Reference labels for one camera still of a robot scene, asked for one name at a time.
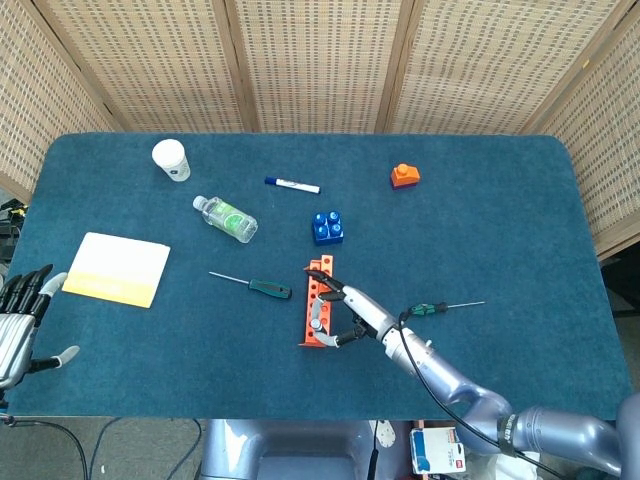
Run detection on clear plastic water bottle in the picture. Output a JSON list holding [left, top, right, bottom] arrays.
[[192, 195, 259, 245]]

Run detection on white floral paper cup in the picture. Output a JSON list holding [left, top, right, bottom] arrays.
[[151, 138, 192, 183]]

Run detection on blue felt tablecloth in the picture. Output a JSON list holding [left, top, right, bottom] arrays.
[[7, 132, 631, 421]]

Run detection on green black handled screwdriver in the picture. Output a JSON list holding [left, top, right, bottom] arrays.
[[407, 300, 486, 317]]

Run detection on black floor equipment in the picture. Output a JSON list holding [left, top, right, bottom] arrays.
[[0, 199, 26, 264]]

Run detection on grey blue robot torso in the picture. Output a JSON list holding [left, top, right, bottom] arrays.
[[198, 418, 409, 480]]

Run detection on blue building block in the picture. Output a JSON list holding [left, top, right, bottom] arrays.
[[311, 210, 346, 247]]

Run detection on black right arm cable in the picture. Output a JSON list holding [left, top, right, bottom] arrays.
[[398, 309, 566, 479]]

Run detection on orange tool rack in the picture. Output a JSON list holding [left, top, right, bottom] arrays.
[[298, 254, 334, 349]]

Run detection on white marker blue cap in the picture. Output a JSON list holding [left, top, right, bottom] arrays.
[[264, 175, 321, 195]]

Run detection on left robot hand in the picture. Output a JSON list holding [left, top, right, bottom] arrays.
[[0, 263, 81, 391]]

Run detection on orange and purple building block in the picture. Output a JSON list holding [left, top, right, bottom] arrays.
[[389, 163, 422, 190]]

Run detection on woven bamboo folding screen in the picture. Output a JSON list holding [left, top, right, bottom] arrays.
[[0, 0, 640, 261]]

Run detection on white blue cardboard box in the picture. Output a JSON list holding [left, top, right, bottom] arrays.
[[409, 426, 467, 475]]

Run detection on white yellow notepad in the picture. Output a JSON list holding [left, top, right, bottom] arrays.
[[61, 231, 172, 309]]

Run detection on white cloth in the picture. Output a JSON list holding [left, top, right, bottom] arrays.
[[462, 447, 539, 480]]

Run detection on white perforated plate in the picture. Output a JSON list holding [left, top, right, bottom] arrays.
[[374, 419, 397, 451]]

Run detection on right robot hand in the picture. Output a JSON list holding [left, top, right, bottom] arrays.
[[305, 269, 404, 349]]

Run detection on teal black handled screwdriver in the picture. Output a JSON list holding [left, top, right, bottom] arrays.
[[208, 271, 293, 301]]

